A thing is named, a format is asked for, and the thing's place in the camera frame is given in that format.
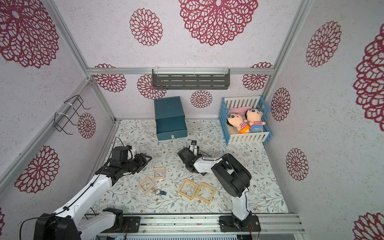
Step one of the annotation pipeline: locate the large yellow wooden brooch box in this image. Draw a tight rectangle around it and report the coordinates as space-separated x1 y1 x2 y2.
178 179 199 200

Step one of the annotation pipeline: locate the right large yellow brooch box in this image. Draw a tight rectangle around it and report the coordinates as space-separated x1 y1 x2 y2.
195 183 216 204

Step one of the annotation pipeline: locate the orange dressed plush doll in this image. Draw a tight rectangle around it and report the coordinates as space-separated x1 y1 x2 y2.
227 113 251 134

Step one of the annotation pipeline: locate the black wire wall rack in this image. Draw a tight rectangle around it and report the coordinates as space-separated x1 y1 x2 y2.
53 95 90 136

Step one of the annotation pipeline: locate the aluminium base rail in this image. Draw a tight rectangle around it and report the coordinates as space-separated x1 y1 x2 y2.
78 213 308 240

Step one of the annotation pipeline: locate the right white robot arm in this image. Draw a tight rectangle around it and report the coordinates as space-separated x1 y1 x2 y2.
178 148 261 233

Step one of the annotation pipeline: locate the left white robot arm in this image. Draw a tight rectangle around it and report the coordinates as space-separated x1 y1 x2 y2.
34 146 152 240

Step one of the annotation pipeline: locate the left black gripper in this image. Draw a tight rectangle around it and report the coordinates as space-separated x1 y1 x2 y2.
121 152 153 175

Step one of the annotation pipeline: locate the teal three-drawer cabinet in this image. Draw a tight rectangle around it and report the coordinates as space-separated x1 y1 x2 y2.
154 97 188 141

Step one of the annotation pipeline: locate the blue dressed plush doll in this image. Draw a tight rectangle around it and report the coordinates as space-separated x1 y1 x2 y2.
245 109 266 133

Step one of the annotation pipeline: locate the grey wall shelf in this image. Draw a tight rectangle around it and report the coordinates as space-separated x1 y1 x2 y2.
152 69 230 90

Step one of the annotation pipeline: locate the tilted small wooden brooch box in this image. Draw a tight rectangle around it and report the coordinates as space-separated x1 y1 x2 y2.
139 177 155 194

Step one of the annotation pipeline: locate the blue white toy crib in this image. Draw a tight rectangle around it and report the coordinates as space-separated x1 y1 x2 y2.
219 96 272 145

